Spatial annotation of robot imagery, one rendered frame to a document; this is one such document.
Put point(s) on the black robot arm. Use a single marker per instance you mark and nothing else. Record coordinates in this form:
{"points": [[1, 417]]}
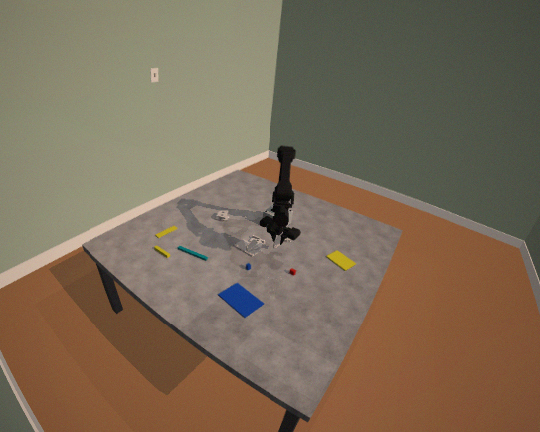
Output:
{"points": [[283, 192]]}

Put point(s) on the blue flat rectangular plate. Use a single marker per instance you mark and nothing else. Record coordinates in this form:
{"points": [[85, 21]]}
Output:
{"points": [[240, 299]]}

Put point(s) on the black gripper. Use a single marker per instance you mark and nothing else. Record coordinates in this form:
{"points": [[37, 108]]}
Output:
{"points": [[291, 233]]}

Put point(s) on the yellow rectangular bar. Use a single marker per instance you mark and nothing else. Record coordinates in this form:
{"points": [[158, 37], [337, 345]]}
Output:
{"points": [[163, 252]]}

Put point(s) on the teal rectangular bar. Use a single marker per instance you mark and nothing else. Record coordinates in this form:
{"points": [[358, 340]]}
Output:
{"points": [[195, 254]]}

